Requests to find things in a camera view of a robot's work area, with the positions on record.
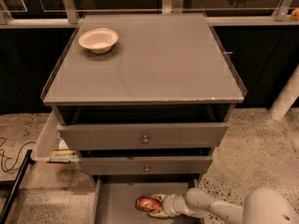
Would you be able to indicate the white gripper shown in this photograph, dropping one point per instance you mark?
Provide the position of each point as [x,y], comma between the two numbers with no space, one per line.
[169,204]

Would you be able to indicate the red coke can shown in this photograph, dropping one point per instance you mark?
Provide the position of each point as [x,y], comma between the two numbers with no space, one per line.
[148,204]

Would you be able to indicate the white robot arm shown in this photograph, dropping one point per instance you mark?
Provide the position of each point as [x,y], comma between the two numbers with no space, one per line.
[262,206]

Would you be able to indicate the middle drawer metal knob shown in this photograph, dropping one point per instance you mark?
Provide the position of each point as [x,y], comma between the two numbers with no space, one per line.
[146,168]

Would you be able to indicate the drawer metal knob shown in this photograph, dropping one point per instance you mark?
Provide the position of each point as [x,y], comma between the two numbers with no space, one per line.
[146,168]
[145,139]

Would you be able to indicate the middle grey drawer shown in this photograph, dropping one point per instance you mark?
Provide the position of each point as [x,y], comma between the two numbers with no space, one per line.
[135,165]

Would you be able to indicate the bottom grey open drawer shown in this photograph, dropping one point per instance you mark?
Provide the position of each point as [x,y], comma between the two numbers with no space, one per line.
[116,195]

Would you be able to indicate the top drawer metal knob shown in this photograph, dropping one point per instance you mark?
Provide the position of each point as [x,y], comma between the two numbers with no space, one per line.
[145,139]

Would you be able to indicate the grey drawer cabinet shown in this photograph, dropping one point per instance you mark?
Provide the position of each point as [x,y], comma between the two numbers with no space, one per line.
[163,69]

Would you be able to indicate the top grey drawer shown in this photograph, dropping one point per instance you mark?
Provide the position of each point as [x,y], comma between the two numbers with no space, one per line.
[129,136]

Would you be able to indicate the clear plastic side bin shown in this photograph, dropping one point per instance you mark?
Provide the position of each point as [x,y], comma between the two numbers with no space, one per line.
[50,147]

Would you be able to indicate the black metal floor bar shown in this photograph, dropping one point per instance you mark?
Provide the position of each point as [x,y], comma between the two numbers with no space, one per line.
[12,186]

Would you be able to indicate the white pole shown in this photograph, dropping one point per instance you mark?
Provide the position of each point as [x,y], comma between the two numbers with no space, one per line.
[287,97]

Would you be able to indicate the orange fruit on ledge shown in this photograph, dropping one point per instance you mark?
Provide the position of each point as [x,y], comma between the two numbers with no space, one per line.
[295,14]

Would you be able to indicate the metal window rail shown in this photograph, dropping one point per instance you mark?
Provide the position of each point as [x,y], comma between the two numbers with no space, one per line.
[214,21]

